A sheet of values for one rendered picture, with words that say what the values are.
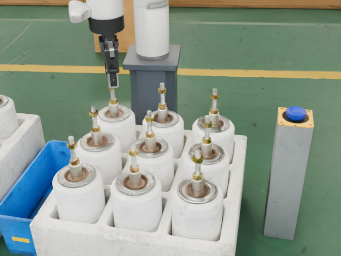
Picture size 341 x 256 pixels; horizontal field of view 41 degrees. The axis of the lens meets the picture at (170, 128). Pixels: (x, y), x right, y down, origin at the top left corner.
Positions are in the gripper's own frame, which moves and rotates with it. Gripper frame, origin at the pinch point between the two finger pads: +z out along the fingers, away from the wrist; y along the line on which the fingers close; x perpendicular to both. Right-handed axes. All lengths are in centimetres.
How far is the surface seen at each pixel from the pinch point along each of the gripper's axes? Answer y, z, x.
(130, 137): -3.6, 14.9, -2.7
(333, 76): 51, 35, -91
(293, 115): -22.4, 2.4, -33.7
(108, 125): -4.0, 10.5, 2.1
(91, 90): 63, 35, 4
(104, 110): 1.8, 9.8, 2.3
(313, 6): 131, 34, -124
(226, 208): -29.9, 17.3, -17.8
